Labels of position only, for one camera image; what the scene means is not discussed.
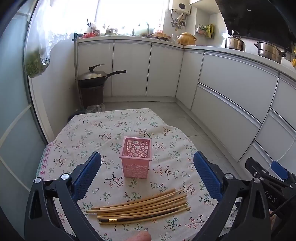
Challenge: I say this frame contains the light bamboo chopstick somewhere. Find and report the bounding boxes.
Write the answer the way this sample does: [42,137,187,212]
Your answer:
[91,188,176,210]

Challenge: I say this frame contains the white kitchen cabinets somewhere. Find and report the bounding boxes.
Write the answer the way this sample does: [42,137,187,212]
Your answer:
[74,36,295,172]

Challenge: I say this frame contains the person's hand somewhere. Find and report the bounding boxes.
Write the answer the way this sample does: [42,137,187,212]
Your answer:
[126,232,152,241]

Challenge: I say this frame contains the pink perforated utensil basket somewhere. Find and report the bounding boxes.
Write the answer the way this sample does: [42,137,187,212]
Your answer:
[119,137,152,179]

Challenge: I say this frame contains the floral tablecloth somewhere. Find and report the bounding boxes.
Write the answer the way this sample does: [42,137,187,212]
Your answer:
[37,108,217,240]

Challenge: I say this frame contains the clear plastic bag on floor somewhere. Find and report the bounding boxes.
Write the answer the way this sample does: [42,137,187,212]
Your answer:
[85,103,105,113]

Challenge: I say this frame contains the dark brown woven bin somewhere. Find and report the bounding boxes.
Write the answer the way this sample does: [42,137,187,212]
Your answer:
[79,85,104,109]

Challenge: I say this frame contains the black wok with lid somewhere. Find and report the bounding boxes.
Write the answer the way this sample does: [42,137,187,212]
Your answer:
[78,64,126,88]

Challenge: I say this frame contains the steel stock pot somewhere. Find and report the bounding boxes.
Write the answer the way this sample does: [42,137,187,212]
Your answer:
[254,41,288,64]

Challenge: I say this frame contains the steel kettle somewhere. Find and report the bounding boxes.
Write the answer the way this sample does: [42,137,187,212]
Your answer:
[225,30,245,52]

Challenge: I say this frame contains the plastic bag with greens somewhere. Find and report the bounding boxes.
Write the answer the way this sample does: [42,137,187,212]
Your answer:
[24,33,74,79]

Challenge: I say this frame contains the yellow ceramic pot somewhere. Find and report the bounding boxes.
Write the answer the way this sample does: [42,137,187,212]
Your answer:
[177,32,197,46]

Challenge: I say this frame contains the red basket on counter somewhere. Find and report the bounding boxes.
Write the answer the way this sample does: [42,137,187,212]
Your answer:
[82,32,96,38]

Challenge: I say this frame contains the white water heater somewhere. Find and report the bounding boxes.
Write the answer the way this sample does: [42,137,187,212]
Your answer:
[169,0,191,15]

